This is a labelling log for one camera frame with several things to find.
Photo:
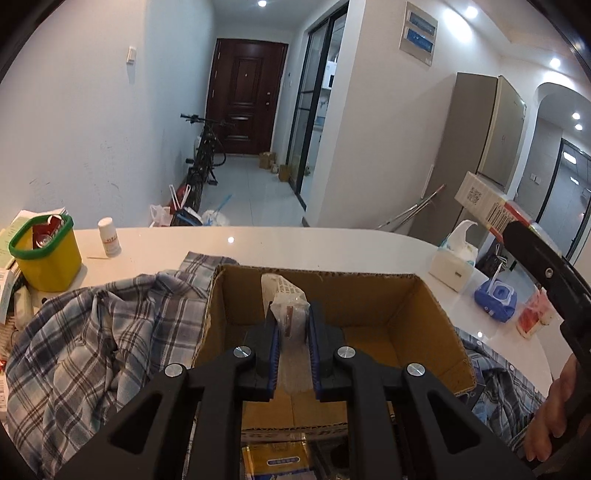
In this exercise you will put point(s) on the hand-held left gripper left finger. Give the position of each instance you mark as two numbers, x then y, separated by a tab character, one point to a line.
272	344

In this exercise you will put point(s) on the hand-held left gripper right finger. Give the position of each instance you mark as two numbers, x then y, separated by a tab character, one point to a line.
314	344

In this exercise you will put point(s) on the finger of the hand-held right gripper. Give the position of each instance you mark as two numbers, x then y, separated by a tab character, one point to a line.
549	272

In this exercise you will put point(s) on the clear plastic packet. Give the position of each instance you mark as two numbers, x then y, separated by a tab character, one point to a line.
287	295

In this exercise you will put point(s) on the brown cardboard box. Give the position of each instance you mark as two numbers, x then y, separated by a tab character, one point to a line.
369	300

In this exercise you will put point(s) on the white and red carton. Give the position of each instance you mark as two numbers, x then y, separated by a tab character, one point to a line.
485	201

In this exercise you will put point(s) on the gold and blue cigarette pack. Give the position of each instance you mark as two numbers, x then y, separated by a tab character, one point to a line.
279	461

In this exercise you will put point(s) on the person's right hand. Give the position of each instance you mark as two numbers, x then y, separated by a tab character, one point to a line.
551	410

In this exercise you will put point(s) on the red snack packet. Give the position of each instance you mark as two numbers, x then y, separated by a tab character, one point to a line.
535	316

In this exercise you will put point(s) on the blue wet wipes pack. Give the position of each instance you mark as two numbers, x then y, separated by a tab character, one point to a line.
496	302

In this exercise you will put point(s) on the dark framed glass door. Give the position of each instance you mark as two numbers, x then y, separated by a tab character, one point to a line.
568	203

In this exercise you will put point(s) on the white tissue box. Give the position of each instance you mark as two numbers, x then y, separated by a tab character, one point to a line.
450	270

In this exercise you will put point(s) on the white mop head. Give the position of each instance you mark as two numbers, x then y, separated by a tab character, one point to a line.
216	218

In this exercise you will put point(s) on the beige refrigerator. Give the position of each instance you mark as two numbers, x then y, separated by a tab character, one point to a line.
461	152

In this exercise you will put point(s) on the leaning thin sticks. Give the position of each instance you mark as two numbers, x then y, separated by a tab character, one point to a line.
415	207

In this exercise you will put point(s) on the blue dustpan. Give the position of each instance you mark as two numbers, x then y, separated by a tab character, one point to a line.
187	218

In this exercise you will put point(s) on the white plastic bag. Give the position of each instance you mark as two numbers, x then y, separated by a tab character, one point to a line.
159	216

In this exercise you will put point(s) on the small cardboard floor box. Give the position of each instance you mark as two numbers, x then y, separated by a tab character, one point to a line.
285	172
267	160

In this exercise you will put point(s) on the blue plaid shirt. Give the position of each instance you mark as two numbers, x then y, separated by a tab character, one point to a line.
92	346

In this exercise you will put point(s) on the white pill bottle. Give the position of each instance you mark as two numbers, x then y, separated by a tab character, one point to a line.
110	240

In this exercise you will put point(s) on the black bicycle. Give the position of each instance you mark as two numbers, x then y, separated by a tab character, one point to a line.
205	152

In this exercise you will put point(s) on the yellow container with green rim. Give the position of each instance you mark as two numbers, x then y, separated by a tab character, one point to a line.
48	270

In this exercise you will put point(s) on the sliding glass door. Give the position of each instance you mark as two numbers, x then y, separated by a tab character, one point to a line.
318	92

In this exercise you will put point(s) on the dark brown entrance door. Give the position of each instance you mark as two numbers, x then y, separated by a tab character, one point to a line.
244	92

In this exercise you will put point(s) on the pile of papers and boxes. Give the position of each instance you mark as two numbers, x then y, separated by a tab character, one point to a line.
11	286

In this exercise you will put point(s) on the grey wall electrical panel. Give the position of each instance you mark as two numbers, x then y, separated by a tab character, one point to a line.
418	34

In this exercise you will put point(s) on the white wall switch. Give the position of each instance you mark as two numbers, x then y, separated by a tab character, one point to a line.
131	54

